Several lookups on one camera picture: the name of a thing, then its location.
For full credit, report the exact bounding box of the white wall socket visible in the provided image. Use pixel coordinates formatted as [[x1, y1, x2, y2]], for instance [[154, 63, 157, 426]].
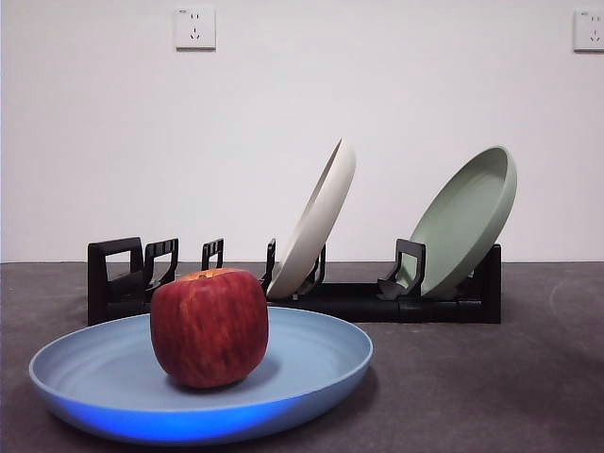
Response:
[[573, 8, 604, 53], [175, 5, 218, 52]]

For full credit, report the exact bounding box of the cream round plate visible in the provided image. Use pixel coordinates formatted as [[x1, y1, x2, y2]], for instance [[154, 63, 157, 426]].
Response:
[[266, 137, 357, 299]]

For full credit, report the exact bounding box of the green round plate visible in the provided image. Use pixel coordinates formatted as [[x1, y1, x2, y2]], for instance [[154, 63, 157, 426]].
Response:
[[395, 144, 519, 299]]

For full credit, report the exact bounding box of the red apple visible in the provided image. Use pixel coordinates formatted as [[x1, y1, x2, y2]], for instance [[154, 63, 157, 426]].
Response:
[[149, 267, 270, 390]]

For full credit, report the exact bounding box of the black plate rack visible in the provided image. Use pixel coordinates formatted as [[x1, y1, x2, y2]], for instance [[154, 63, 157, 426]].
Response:
[[87, 236, 502, 327]]

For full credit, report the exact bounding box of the blue round plate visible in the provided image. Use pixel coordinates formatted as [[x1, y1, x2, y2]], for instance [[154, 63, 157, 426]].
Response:
[[28, 305, 375, 445]]

